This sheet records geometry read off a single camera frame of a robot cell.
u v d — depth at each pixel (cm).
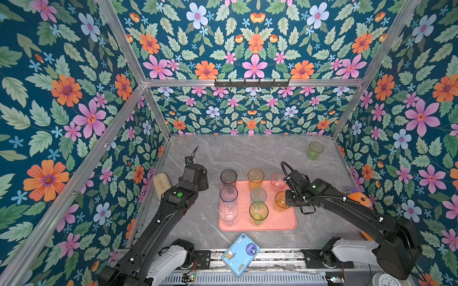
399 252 39
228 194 84
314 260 73
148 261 46
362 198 81
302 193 59
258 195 85
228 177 85
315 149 107
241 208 86
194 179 57
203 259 73
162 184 93
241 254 70
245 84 91
